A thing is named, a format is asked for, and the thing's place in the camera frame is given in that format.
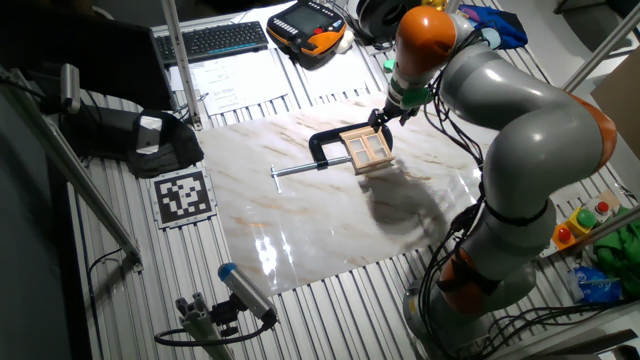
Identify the black laptop screen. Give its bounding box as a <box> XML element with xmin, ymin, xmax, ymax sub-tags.
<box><xmin>0</xmin><ymin>9</ymin><xmax>176</xmax><ymax>112</ymax></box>

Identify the black computer keyboard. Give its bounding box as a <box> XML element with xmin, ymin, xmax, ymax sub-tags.
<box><xmin>153</xmin><ymin>20</ymin><xmax>270</xmax><ymax>67</ymax></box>

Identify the silver webcam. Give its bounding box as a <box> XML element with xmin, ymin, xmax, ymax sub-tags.
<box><xmin>59</xmin><ymin>63</ymin><xmax>82</xmax><ymax>115</ymax></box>

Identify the small white round object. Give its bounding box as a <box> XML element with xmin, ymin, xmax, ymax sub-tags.
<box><xmin>333</xmin><ymin>29</ymin><xmax>356</xmax><ymax>55</ymax></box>

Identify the small grey white device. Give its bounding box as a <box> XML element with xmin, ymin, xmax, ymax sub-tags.
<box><xmin>135</xmin><ymin>115</ymin><xmax>164</xmax><ymax>155</ymax></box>

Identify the orange box with red button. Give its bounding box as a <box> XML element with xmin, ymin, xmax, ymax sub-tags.
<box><xmin>551</xmin><ymin>223</ymin><xmax>579</xmax><ymax>251</ymax></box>

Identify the printed paper sheet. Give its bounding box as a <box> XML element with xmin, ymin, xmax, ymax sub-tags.
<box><xmin>192</xmin><ymin>49</ymin><xmax>291</xmax><ymax>117</ymax></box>

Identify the aluminium beam with foot bracket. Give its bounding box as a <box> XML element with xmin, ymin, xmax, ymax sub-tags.
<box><xmin>562</xmin><ymin>2</ymin><xmax>640</xmax><ymax>94</ymax></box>

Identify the black metal C-clamp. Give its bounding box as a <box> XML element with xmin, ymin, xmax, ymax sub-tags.
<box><xmin>269</xmin><ymin>124</ymin><xmax>395</xmax><ymax>195</ymax></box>

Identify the short slanted aluminium beam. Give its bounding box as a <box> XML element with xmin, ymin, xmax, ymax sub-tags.
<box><xmin>569</xmin><ymin>204</ymin><xmax>640</xmax><ymax>254</ymax></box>

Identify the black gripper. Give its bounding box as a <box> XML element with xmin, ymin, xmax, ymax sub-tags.
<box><xmin>368</xmin><ymin>102</ymin><xmax>422</xmax><ymax>132</ymax></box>

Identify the black filament spool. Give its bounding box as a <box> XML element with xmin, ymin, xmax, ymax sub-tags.
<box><xmin>355</xmin><ymin>0</ymin><xmax>412</xmax><ymax>49</ymax></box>

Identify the black camera cable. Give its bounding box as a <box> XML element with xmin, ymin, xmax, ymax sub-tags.
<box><xmin>153</xmin><ymin>319</ymin><xmax>277</xmax><ymax>347</ymax></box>

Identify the blue cloth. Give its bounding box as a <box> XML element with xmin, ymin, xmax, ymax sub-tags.
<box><xmin>457</xmin><ymin>3</ymin><xmax>529</xmax><ymax>50</ymax></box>

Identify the white marble pattern board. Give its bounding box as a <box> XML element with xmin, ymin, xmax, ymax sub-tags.
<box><xmin>196</xmin><ymin>93</ymin><xmax>581</xmax><ymax>297</ymax></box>

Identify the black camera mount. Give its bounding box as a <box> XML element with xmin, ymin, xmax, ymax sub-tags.
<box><xmin>209</xmin><ymin>294</ymin><xmax>242</xmax><ymax>339</ymax></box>

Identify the blank white paper sheet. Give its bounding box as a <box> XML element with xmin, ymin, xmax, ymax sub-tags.
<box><xmin>294</xmin><ymin>47</ymin><xmax>374</xmax><ymax>100</ymax></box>

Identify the long slanted aluminium beam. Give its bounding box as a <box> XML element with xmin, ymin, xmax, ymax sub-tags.
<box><xmin>0</xmin><ymin>67</ymin><xmax>144</xmax><ymax>274</ymax></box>

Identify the silver camera with blue cap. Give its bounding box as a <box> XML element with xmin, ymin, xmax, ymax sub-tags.
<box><xmin>217</xmin><ymin>262</ymin><xmax>279</xmax><ymax>324</ymax></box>

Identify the miniature wooden sliding window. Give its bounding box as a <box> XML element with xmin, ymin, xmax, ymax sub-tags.
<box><xmin>338</xmin><ymin>125</ymin><xmax>396</xmax><ymax>176</ymax></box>

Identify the upright aluminium post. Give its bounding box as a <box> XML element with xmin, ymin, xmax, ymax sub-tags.
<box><xmin>160</xmin><ymin>0</ymin><xmax>204</xmax><ymax>131</ymax></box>

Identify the grey box with red button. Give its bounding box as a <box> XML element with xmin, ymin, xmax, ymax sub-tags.
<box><xmin>584</xmin><ymin>194</ymin><xmax>621</xmax><ymax>224</ymax></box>

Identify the black white fiducial marker board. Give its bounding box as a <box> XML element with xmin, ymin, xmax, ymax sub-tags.
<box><xmin>149</xmin><ymin>167</ymin><xmax>219</xmax><ymax>230</ymax></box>

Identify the blue plastic bag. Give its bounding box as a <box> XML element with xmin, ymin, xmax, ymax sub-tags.
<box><xmin>567</xmin><ymin>264</ymin><xmax>624</xmax><ymax>305</ymax></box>

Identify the green cloth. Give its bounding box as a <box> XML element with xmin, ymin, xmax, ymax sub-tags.
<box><xmin>592</xmin><ymin>205</ymin><xmax>640</xmax><ymax>301</ymax></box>

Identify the black fabric bag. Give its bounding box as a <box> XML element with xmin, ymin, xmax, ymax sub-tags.
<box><xmin>59</xmin><ymin>107</ymin><xmax>205</xmax><ymax>180</ymax></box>

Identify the short aluminium profile stub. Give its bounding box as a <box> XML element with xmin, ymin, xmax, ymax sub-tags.
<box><xmin>174</xmin><ymin>292</ymin><xmax>236</xmax><ymax>360</ymax></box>

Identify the orange black teach pendant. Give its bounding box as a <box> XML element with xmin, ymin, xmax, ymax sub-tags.
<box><xmin>265</xmin><ymin>0</ymin><xmax>349</xmax><ymax>71</ymax></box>

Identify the brown cardboard box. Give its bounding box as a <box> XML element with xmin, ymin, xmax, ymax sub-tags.
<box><xmin>589</xmin><ymin>47</ymin><xmax>640</xmax><ymax>161</ymax></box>

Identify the green flange adapter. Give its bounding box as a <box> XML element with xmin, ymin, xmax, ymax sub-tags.
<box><xmin>388</xmin><ymin>79</ymin><xmax>434</xmax><ymax>109</ymax></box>

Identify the yellow box with green button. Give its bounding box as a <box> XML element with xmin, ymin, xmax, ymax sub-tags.
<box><xmin>567</xmin><ymin>207</ymin><xmax>599</xmax><ymax>238</ymax></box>

